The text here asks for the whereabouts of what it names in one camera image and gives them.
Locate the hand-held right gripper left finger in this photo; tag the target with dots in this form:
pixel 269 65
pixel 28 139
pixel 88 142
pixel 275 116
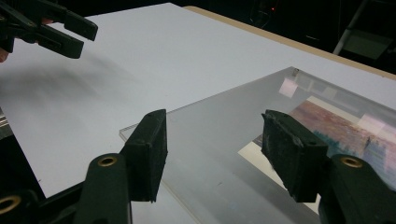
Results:
pixel 146 155

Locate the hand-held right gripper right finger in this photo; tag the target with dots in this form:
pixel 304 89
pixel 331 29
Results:
pixel 292 155

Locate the painted picture card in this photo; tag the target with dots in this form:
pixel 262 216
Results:
pixel 342 133

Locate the clear acrylic frame panel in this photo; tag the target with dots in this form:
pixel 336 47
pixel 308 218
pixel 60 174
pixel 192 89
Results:
pixel 211 130
pixel 218 186

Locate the white table sheet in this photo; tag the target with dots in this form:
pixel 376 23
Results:
pixel 155 62

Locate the grey metal stand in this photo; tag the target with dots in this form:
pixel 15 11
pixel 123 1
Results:
pixel 350 28

